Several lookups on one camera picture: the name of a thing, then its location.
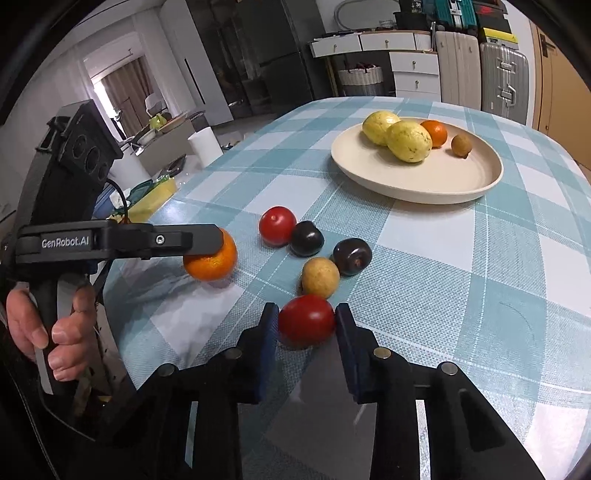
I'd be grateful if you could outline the yellow and black shoe box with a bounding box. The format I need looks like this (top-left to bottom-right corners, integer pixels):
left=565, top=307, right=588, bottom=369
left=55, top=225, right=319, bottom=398
left=480, top=28, right=516, bottom=45

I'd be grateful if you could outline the red tomato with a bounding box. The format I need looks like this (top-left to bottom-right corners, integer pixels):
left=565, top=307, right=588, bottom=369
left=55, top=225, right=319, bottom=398
left=277, top=294, right=336, bottom=349
left=259, top=206, right=297, bottom=246

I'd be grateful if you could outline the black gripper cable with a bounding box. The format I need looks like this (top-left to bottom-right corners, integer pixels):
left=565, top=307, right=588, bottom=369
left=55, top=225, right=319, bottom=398
left=105, top=179, right=131, bottom=223

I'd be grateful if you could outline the silver suitcase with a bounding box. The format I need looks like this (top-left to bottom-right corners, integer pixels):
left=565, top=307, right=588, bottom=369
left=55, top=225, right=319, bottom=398
left=479, top=41, right=530, bottom=125

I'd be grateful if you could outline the yellow plastic bag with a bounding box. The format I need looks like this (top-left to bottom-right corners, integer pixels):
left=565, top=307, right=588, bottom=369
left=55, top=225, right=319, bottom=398
left=127, top=178, right=178, bottom=222

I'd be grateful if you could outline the dark purple plum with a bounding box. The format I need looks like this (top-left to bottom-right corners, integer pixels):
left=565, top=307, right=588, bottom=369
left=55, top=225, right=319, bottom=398
left=289, top=220, right=325, bottom=258
left=332, top=239, right=373, bottom=277

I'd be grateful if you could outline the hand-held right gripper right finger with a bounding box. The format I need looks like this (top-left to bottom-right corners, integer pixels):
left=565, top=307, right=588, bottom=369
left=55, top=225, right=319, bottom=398
left=335, top=303, right=546, bottom=480

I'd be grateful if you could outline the person's left hand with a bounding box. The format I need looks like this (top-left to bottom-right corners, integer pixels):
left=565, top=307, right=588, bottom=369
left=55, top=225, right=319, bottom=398
left=6, top=281, right=98, bottom=382

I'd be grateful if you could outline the oval white frame mirror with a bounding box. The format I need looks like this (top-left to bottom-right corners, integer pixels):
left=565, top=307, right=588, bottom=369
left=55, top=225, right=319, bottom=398
left=333, top=0, right=402, bottom=28

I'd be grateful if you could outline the brown curtain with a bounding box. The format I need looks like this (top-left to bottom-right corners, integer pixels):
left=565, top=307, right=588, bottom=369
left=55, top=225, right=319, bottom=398
left=99, top=58, right=155, bottom=136

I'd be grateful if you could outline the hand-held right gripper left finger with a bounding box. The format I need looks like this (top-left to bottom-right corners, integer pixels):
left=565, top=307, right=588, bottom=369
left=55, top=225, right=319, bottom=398
left=92, top=302, right=281, bottom=480

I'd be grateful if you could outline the orange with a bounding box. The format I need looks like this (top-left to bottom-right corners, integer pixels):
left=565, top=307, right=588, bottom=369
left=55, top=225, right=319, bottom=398
left=183, top=228, right=238, bottom=282
left=419, top=119, right=448, bottom=148

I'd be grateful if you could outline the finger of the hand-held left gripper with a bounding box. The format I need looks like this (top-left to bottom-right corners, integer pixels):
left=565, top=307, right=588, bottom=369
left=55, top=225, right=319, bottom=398
left=92, top=302, right=281, bottom=480
left=117, top=223, right=225, bottom=259

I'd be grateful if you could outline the green packet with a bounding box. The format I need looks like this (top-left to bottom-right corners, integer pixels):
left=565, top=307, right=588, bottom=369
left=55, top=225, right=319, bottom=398
left=127, top=180, right=155, bottom=205

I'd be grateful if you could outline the grey side table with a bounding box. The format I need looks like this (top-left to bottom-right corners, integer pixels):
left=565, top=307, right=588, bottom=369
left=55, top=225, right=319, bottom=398
left=136, top=113, right=208, bottom=174

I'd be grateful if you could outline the yellow guava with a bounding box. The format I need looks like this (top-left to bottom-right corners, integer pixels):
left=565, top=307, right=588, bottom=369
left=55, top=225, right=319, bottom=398
left=361, top=111, right=402, bottom=147
left=385, top=120, right=433, bottom=163

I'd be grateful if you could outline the teal suitcase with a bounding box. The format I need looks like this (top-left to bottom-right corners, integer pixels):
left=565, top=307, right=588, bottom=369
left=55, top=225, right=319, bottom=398
left=425, top=0, right=476, bottom=31

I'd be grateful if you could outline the white desk with drawers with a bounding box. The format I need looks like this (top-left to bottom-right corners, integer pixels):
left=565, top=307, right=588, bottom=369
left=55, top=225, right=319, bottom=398
left=308, top=30, right=441, bottom=100

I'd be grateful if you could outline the woven laundry basket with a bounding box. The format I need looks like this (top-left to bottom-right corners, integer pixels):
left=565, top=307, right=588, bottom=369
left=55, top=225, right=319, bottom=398
left=337, top=65, right=384, bottom=97

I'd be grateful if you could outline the black glass cabinet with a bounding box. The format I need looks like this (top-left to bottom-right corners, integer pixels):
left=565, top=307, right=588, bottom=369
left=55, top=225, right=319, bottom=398
left=185, top=0, right=259, bottom=118

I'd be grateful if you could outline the wooden door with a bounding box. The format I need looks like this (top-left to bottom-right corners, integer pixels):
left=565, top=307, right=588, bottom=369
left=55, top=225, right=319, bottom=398
left=529, top=18, right=591, bottom=174

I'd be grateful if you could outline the black bag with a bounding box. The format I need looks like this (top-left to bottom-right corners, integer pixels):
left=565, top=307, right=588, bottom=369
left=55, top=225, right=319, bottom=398
left=394, top=0, right=437, bottom=33

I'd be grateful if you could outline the cream round plate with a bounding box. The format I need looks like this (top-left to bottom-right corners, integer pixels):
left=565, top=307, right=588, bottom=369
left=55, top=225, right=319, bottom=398
left=331, top=117, right=504, bottom=205

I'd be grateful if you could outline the white paper towel roll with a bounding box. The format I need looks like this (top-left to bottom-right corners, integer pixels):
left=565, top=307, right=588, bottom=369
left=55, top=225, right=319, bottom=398
left=188, top=127, right=222, bottom=167

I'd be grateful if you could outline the dark grey fridge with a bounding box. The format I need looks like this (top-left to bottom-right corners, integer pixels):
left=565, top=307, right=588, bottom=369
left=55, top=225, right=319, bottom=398
left=252, top=0, right=324, bottom=104

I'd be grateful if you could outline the cream suitcase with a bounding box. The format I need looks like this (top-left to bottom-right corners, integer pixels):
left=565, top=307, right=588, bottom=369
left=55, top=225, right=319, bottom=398
left=435, top=30, right=481, bottom=112

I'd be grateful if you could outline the teal checked tablecloth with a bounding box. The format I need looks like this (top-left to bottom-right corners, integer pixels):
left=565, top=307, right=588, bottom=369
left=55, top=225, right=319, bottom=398
left=95, top=95, right=591, bottom=480

